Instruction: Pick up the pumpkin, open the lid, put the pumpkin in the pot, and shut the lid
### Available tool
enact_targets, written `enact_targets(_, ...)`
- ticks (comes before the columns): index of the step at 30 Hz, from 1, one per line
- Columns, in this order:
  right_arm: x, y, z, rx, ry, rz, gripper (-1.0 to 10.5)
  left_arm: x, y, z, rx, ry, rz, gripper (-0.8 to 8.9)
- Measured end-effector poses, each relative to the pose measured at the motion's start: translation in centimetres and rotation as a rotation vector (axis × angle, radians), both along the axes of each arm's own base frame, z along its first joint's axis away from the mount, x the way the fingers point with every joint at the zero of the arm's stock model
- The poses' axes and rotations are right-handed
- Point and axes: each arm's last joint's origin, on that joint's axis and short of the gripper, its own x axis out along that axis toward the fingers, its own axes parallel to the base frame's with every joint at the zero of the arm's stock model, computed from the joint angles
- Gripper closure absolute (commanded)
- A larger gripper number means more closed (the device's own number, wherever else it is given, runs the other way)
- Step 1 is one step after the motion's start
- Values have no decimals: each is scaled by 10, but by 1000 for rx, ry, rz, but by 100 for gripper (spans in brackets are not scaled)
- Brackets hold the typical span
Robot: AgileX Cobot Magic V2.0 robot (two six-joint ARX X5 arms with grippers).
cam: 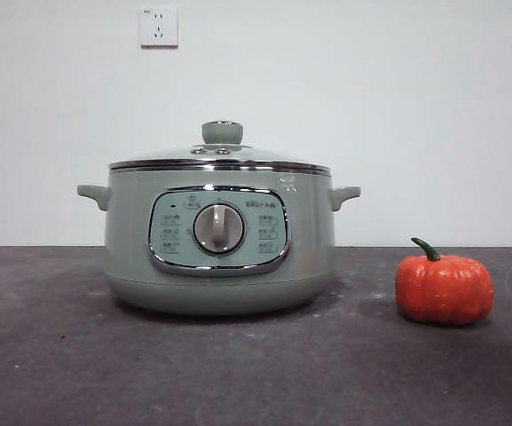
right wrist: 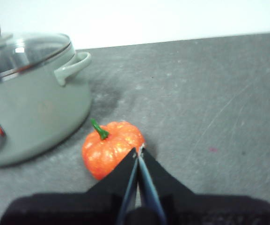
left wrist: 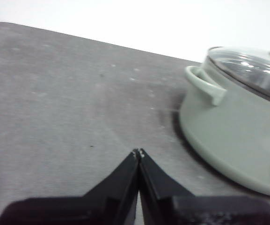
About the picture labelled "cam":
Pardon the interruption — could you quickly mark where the glass lid with green knob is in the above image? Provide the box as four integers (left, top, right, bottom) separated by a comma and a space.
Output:
107, 120, 330, 173

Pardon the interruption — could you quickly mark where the orange toy pumpkin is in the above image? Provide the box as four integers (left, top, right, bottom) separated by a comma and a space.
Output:
394, 237, 495, 327

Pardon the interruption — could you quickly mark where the green electric cooking pot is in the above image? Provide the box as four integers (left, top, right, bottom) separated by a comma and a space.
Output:
76, 166, 362, 317

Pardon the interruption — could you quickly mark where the white wall socket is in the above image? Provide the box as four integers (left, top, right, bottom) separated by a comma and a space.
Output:
139, 4, 179, 49

